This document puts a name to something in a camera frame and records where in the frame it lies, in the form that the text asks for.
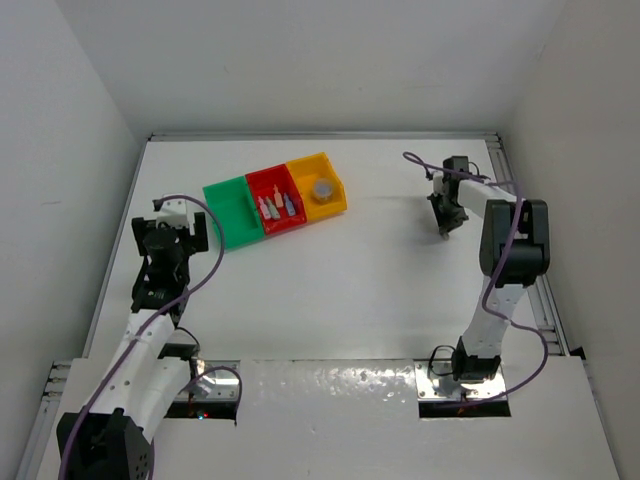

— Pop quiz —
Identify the pink correction tape case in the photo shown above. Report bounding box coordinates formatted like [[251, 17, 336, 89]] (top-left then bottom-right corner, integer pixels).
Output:
[[258, 197, 271, 220]]

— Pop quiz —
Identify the green correction tape case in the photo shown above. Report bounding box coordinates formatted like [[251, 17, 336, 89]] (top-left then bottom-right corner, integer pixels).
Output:
[[266, 198, 281, 220]]

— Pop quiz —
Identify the orange correction tape case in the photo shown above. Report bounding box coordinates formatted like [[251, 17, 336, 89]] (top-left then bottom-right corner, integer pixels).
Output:
[[273, 185, 284, 208]]

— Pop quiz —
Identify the blue correction tape case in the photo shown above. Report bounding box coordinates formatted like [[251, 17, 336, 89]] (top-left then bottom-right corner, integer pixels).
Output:
[[284, 194, 296, 217]]

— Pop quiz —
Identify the round tape roll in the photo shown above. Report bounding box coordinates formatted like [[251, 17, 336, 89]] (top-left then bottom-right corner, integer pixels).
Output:
[[311, 178, 334, 204]]

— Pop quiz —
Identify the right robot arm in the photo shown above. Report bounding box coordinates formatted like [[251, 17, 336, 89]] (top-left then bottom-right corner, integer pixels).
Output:
[[429, 156, 551, 382]]

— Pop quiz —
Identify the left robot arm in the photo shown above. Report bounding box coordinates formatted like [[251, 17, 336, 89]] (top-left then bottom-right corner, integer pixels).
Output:
[[56, 213, 208, 479]]

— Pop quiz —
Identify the green plastic bin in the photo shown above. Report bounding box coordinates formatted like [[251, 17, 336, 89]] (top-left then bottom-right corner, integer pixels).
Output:
[[203, 176, 265, 250]]

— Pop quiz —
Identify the red plastic bin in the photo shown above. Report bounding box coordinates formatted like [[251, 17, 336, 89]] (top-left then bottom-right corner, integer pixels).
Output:
[[245, 164, 307, 235]]

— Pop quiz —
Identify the yellow plastic bin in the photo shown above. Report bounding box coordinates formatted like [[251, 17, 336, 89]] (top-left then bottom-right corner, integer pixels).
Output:
[[286, 152, 347, 223]]

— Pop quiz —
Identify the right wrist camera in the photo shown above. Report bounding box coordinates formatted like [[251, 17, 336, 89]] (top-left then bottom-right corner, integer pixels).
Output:
[[432, 172, 448, 196]]

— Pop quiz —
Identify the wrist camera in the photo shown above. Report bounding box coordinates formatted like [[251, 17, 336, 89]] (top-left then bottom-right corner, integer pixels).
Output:
[[432, 172, 448, 196], [152, 197, 189, 230]]

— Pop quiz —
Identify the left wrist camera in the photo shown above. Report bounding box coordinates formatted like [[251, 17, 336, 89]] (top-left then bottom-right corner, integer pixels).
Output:
[[152, 197, 189, 230]]

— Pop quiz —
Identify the aluminium frame rail right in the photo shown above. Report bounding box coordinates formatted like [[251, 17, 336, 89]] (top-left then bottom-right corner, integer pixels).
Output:
[[486, 134, 569, 356]]

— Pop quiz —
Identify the aluminium frame rail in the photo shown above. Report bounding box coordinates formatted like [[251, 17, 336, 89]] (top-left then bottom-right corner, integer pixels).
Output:
[[486, 134, 569, 356], [148, 131, 500, 142]]

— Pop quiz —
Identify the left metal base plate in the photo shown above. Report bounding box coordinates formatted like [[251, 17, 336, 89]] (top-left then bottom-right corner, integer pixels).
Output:
[[174, 359, 240, 403]]

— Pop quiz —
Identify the metal base plate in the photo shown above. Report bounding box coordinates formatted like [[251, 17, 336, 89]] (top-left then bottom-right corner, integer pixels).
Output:
[[414, 359, 506, 403], [174, 359, 240, 403]]

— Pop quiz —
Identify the aluminium frame rail back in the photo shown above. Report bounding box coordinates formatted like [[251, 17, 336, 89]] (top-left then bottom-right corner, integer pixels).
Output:
[[148, 131, 500, 142]]

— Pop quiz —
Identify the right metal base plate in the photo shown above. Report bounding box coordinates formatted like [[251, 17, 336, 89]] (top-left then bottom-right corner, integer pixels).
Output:
[[414, 359, 506, 403]]

